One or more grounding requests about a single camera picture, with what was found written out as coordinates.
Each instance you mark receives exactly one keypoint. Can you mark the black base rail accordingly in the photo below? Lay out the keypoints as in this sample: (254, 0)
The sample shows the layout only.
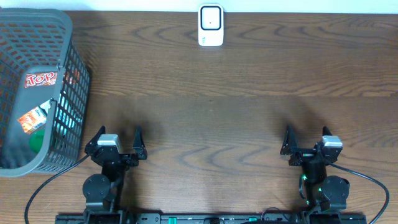
(155, 218)

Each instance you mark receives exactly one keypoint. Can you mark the orange Kleenex tissue pack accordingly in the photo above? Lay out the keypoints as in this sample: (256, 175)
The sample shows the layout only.
(35, 118)

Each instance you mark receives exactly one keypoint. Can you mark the green lid jar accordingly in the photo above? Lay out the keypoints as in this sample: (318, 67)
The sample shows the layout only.
(36, 141)

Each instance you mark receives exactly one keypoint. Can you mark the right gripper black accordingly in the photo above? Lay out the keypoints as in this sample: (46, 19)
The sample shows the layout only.
(303, 154)

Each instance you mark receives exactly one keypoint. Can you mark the red Top snack packet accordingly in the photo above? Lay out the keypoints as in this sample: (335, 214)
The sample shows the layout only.
(40, 79)

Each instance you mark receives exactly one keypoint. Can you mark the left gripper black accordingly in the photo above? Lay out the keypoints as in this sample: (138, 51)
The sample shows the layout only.
(130, 162)

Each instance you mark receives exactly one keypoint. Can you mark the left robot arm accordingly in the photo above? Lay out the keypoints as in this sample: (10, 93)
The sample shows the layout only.
(103, 191)

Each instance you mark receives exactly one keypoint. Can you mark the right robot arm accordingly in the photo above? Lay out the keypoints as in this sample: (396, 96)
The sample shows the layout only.
(324, 193)

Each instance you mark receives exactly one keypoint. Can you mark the mint green wipes pack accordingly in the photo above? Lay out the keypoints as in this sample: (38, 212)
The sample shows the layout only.
(66, 114)

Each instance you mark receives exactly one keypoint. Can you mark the grey plastic mesh basket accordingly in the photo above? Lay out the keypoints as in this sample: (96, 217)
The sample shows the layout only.
(38, 41)

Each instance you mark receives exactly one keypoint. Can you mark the white barcode scanner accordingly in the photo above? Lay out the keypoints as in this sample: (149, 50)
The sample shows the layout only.
(210, 25)

